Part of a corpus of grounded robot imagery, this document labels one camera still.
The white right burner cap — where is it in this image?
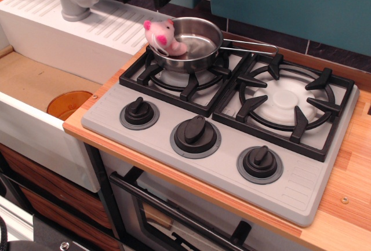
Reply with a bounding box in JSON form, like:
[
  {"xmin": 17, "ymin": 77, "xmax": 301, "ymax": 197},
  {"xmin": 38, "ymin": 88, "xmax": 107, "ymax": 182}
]
[{"xmin": 253, "ymin": 77, "xmax": 323, "ymax": 126}]

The pink stuffed pig toy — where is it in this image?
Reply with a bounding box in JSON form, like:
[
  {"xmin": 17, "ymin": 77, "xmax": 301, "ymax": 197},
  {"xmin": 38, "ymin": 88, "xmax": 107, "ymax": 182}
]
[{"xmin": 143, "ymin": 19, "xmax": 188, "ymax": 57}]

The black oven door handle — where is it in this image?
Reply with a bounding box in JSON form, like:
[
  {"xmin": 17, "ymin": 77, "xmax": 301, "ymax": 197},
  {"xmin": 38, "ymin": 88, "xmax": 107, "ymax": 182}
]
[{"xmin": 109, "ymin": 167, "xmax": 251, "ymax": 250}]

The black stove knob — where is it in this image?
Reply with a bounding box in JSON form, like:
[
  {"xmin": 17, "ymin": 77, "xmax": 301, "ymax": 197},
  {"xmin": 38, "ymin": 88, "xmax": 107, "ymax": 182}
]
[
  {"xmin": 170, "ymin": 115, "xmax": 221, "ymax": 159},
  {"xmin": 237, "ymin": 145, "xmax": 283, "ymax": 185},
  {"xmin": 119, "ymin": 97, "xmax": 160, "ymax": 130}
]

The black middle stove knob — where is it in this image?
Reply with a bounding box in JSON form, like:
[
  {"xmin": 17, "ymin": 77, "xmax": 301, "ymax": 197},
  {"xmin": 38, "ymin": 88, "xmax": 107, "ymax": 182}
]
[{"xmin": 170, "ymin": 115, "xmax": 221, "ymax": 159}]

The grey toy stove top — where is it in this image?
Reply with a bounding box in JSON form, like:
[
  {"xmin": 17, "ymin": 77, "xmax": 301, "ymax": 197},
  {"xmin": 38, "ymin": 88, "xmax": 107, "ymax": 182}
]
[{"xmin": 81, "ymin": 50, "xmax": 359, "ymax": 226}]

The black braided cable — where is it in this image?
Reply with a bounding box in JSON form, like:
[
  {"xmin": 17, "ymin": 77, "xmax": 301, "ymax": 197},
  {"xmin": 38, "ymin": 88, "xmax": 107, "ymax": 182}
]
[{"xmin": 0, "ymin": 216, "xmax": 9, "ymax": 251}]

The black left burner grate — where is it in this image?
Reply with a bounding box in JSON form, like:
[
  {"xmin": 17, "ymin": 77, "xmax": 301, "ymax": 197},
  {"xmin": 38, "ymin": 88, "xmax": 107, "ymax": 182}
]
[{"xmin": 119, "ymin": 47, "xmax": 252, "ymax": 117}]

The stainless steel pan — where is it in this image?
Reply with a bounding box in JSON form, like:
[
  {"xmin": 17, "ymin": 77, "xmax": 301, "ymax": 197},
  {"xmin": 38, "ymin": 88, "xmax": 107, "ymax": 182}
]
[{"xmin": 148, "ymin": 17, "xmax": 278, "ymax": 74}]

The black right stove knob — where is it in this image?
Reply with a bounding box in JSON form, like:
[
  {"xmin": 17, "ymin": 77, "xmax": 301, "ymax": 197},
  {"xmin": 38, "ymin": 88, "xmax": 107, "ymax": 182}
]
[{"xmin": 237, "ymin": 145, "xmax": 283, "ymax": 185}]

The white toy sink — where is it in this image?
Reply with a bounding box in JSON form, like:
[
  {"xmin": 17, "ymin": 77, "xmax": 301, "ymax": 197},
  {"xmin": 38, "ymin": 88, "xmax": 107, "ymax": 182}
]
[{"xmin": 1, "ymin": 0, "xmax": 166, "ymax": 192}]

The black left stove knob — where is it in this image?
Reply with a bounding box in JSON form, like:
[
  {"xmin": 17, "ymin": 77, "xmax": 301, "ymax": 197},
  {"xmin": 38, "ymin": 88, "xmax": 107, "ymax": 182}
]
[{"xmin": 119, "ymin": 97, "xmax": 160, "ymax": 130}]

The black burner grate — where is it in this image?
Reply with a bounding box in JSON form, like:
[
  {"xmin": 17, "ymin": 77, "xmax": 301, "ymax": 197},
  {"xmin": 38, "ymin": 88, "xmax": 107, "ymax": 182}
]
[
  {"xmin": 119, "ymin": 47, "xmax": 252, "ymax": 117},
  {"xmin": 212, "ymin": 54, "xmax": 359, "ymax": 162}
]

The black right burner grate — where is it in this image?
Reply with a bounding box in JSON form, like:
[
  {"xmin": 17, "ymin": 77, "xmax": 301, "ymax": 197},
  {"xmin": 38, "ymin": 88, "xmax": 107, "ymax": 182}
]
[{"xmin": 212, "ymin": 54, "xmax": 359, "ymax": 162}]

